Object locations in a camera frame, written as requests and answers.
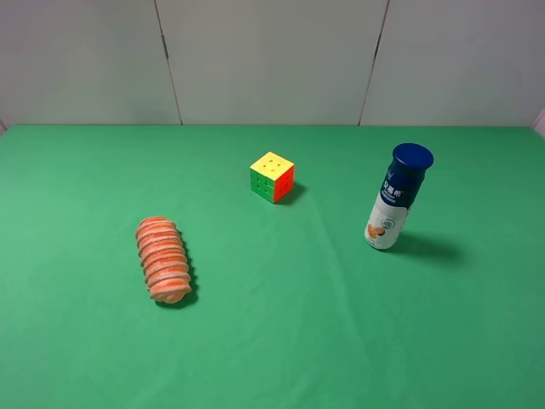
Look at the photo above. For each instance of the white blue-capped yogurt bottle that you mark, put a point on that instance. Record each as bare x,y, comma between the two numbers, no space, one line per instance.
397,193

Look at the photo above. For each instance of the multicoloured puzzle cube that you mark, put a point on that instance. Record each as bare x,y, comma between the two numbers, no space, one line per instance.
272,177

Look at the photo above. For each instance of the green table cloth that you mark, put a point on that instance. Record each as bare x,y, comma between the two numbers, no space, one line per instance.
290,306

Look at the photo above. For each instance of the orange ridged bread toy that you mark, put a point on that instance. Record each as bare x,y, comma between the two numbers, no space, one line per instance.
163,260

